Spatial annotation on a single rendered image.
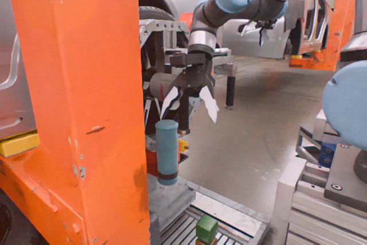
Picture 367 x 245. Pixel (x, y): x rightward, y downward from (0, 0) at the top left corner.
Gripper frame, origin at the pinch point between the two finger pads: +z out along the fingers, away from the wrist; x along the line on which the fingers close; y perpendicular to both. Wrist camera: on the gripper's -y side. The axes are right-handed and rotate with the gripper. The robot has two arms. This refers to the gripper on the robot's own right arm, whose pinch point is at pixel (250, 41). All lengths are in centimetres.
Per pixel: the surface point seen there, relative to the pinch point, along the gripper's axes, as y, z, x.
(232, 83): 18.8, 21.2, -16.6
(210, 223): 65, 48, -48
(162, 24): 5, 10, -50
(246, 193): 7, 91, 51
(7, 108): 10, 53, -92
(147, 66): -3, 29, -47
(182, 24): -0.6, 6.7, -38.9
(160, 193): 4, 93, -17
